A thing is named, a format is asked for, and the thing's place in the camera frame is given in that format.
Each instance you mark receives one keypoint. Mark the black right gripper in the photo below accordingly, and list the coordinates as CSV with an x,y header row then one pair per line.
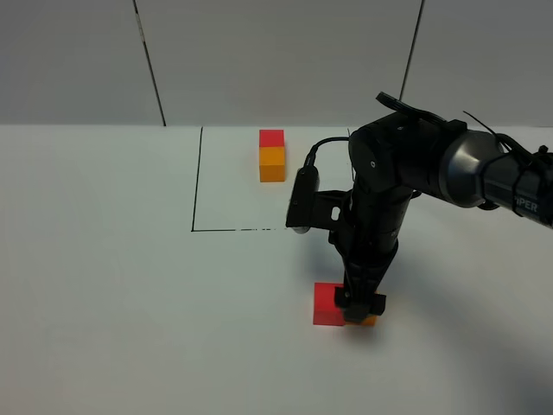
x,y
366,261

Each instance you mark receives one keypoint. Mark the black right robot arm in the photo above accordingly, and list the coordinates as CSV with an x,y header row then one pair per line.
x,y
411,152

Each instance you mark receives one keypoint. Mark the template orange cube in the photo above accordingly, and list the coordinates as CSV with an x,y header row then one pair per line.
x,y
272,164

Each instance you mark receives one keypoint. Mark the template red cube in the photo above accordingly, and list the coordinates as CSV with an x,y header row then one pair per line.
x,y
269,138

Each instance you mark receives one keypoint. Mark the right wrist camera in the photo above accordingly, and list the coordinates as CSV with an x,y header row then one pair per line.
x,y
311,208

